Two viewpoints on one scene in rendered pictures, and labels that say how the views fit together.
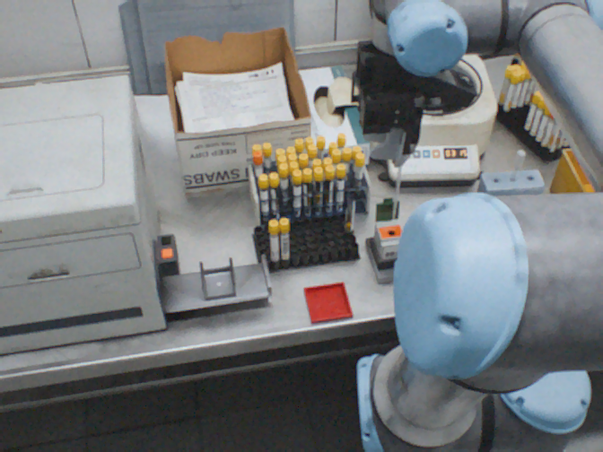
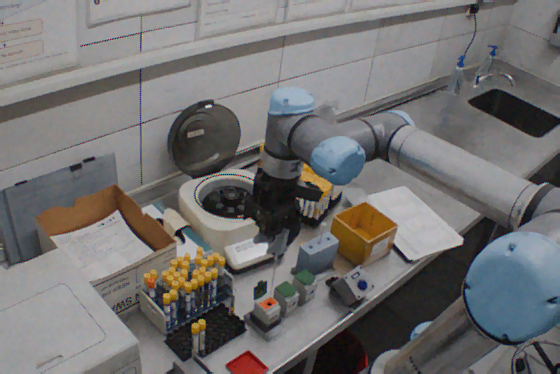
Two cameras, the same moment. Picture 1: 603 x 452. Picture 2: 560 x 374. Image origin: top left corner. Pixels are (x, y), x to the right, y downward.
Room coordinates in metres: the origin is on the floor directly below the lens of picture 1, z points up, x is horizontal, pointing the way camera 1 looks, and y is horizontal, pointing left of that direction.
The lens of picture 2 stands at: (0.12, 0.39, 1.86)
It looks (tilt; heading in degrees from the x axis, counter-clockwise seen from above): 35 degrees down; 321
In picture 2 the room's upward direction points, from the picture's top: 9 degrees clockwise
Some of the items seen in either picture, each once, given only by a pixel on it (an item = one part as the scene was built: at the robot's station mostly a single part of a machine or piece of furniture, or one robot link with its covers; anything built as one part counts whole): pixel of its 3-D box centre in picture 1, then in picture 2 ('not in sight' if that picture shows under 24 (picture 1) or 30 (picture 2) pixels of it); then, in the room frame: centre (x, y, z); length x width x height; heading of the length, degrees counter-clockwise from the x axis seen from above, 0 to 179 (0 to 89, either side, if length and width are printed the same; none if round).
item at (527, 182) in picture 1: (506, 200); (316, 257); (0.88, -0.36, 0.92); 0.10 x 0.07 x 0.10; 95
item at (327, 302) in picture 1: (327, 302); (247, 367); (0.70, -0.04, 0.88); 0.07 x 0.07 x 0.01; 11
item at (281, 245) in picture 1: (305, 225); (206, 320); (0.82, -0.01, 0.93); 0.17 x 0.09 x 0.11; 101
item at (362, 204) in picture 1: (309, 187); (187, 294); (0.92, -0.01, 0.91); 0.20 x 0.10 x 0.07; 101
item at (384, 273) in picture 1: (387, 254); (265, 319); (0.79, -0.15, 0.89); 0.09 x 0.05 x 0.04; 11
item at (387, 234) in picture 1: (388, 243); (266, 312); (0.79, -0.15, 0.92); 0.05 x 0.04 x 0.06; 11
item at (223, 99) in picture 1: (236, 107); (105, 251); (1.10, 0.13, 0.95); 0.29 x 0.25 x 0.15; 11
